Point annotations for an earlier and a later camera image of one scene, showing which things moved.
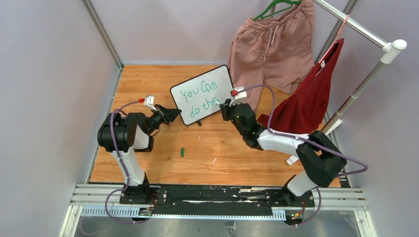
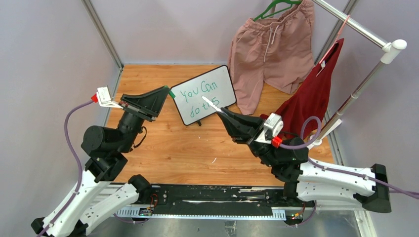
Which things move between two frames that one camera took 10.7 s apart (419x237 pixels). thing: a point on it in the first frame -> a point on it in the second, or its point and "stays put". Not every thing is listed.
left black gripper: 167,116 -> 147,105
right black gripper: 226,109 -> 241,128
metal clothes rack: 389,52 stays put
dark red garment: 301,110 stays put
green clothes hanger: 272,4 stays put
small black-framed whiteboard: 196,97 stays put
